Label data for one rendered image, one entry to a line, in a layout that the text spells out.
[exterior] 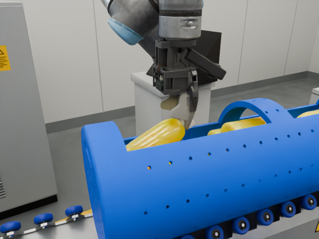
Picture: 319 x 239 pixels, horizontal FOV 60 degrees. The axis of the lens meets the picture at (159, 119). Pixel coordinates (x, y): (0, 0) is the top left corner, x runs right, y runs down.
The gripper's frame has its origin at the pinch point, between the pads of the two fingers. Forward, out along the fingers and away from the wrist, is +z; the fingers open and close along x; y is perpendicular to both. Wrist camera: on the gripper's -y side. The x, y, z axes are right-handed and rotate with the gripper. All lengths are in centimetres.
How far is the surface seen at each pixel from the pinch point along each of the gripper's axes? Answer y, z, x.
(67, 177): 30, 119, -164
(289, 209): -23.1, 22.6, 16.6
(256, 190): -7.3, 9.4, 19.7
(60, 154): 32, 119, -207
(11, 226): 43.5, 21.7, -3.1
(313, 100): -79, 14, -27
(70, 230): 30.7, 26.6, -1.8
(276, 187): -13.0, 10.3, 19.7
